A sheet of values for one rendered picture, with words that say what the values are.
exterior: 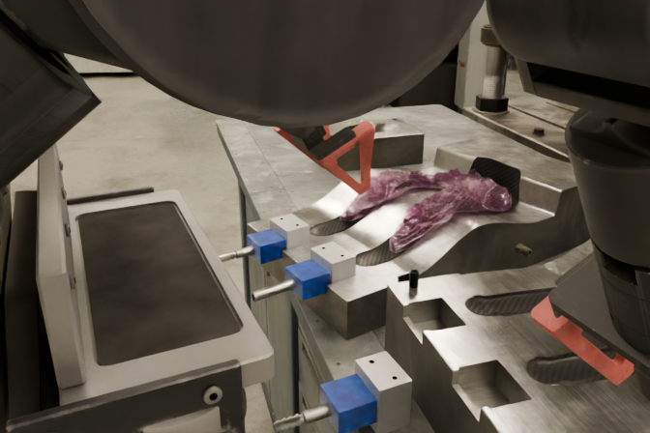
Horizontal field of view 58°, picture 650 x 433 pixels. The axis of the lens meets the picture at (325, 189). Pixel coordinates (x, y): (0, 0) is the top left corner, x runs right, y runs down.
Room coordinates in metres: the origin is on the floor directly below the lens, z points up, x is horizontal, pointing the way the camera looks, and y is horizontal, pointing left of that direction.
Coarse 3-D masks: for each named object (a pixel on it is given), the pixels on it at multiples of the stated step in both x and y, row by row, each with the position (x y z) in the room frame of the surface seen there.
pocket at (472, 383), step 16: (464, 368) 0.42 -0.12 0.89; (480, 368) 0.43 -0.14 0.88; (496, 368) 0.43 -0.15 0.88; (464, 384) 0.42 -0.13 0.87; (480, 384) 0.43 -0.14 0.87; (496, 384) 0.43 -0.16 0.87; (512, 384) 0.41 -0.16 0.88; (464, 400) 0.40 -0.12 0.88; (480, 400) 0.41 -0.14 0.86; (496, 400) 0.41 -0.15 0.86; (512, 400) 0.40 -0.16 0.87
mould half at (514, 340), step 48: (432, 288) 0.55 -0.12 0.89; (480, 288) 0.56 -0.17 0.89; (528, 288) 0.56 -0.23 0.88; (432, 336) 0.47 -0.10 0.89; (480, 336) 0.47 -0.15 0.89; (528, 336) 0.47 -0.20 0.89; (432, 384) 0.45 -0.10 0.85; (528, 384) 0.40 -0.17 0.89; (624, 384) 0.40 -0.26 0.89; (480, 432) 0.37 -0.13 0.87; (528, 432) 0.35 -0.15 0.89; (576, 432) 0.35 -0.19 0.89; (624, 432) 0.35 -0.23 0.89
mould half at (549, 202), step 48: (480, 144) 1.02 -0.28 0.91; (336, 192) 0.87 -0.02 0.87; (432, 192) 0.83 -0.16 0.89; (528, 192) 0.84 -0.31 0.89; (576, 192) 0.82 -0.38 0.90; (336, 240) 0.74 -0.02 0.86; (384, 240) 0.73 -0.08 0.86; (432, 240) 0.70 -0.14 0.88; (480, 240) 0.70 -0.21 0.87; (528, 240) 0.76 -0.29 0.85; (576, 240) 0.83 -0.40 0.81; (336, 288) 0.61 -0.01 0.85; (384, 288) 0.61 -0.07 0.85
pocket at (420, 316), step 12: (432, 300) 0.53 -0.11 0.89; (408, 312) 0.52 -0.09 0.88; (420, 312) 0.53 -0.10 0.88; (432, 312) 0.53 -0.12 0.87; (444, 312) 0.53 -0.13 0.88; (408, 324) 0.51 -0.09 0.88; (420, 324) 0.53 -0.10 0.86; (432, 324) 0.53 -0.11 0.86; (444, 324) 0.53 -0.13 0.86; (456, 324) 0.50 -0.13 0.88; (420, 336) 0.49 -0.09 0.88
